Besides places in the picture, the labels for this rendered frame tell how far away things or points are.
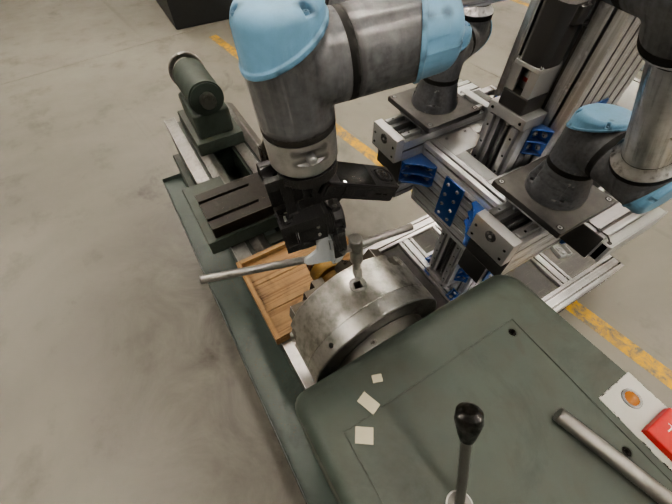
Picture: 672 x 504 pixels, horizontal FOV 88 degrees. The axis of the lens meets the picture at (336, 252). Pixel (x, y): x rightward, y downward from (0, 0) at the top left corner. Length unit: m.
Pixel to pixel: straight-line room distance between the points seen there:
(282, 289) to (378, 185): 0.69
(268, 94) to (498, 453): 0.54
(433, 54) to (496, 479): 0.52
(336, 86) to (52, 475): 2.09
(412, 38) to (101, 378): 2.12
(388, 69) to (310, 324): 0.50
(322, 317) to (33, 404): 1.89
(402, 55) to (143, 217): 2.55
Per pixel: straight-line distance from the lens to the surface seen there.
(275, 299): 1.07
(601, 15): 1.13
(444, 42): 0.35
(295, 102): 0.31
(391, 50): 0.33
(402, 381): 0.59
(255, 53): 0.30
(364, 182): 0.43
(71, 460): 2.17
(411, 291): 0.70
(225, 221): 1.17
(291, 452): 1.29
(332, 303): 0.67
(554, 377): 0.67
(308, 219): 0.41
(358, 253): 0.55
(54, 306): 2.61
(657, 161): 0.84
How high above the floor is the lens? 1.81
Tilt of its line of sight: 54 degrees down
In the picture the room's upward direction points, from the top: straight up
